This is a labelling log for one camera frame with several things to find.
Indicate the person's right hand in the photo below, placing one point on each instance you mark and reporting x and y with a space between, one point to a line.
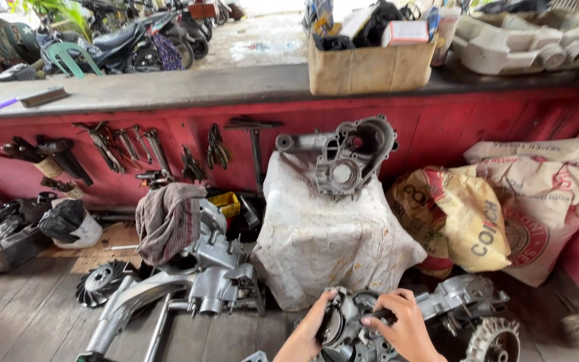
407 327

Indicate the person's left hand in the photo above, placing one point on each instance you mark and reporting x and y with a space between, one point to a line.
309 324

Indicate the grey engine crankcase with swingarm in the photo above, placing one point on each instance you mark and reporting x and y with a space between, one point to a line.
450 299

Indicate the small grey metal part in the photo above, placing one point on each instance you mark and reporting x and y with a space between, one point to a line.
255 357

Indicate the white sack cover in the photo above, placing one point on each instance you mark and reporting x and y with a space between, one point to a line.
329 241

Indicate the knobby tyre wheel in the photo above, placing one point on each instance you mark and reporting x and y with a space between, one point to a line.
493 339

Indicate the silver scooter engine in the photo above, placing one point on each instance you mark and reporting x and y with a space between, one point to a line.
214 271

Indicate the yellow printed sack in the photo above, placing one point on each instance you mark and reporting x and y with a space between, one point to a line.
463 226

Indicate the yellow plastic box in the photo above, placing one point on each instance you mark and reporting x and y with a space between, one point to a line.
225 203

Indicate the steel rod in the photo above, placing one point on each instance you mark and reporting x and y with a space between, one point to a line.
156 332

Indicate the bare aluminium crankcase half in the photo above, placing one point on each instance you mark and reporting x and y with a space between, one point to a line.
342 166

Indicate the grey striped rag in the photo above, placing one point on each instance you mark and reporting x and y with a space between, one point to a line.
166 221

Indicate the white red cement sack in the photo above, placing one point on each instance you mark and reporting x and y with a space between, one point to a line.
546 201

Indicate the black hanging pliers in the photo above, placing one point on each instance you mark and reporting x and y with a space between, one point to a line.
193 168

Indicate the black cooling fan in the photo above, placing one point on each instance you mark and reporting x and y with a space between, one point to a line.
101 284

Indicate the small dark metal tool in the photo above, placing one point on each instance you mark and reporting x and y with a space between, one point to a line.
154 178

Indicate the flat cardboard sheet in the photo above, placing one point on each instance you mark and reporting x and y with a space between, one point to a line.
113 239

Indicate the hanging steel wrench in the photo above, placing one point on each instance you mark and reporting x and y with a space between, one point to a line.
142 143
158 151

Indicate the white bucket with black bag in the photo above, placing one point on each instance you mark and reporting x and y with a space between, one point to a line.
76 229

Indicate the hanging snips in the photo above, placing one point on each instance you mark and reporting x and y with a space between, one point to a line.
127 146

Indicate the cardboard box of supplies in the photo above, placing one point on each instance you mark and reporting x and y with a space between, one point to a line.
370 68

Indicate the large hanging pliers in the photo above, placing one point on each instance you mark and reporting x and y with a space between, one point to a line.
102 146

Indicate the clear plastic bottle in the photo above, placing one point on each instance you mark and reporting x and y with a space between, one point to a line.
444 35

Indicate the white plastic body panels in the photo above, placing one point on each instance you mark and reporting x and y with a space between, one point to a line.
515 45

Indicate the dark hanging impact tool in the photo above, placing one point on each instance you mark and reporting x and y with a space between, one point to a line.
51 151

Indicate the tray of dark engine parts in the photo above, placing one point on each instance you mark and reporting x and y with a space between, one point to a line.
3 236

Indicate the row of parked motorcycles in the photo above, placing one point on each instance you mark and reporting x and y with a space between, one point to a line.
189 20

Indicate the dark blue motorcycle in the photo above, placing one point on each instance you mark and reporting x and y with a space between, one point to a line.
118 45

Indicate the green plastic chair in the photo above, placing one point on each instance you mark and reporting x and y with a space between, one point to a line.
68 56

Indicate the green plant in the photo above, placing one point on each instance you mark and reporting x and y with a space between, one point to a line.
63 12

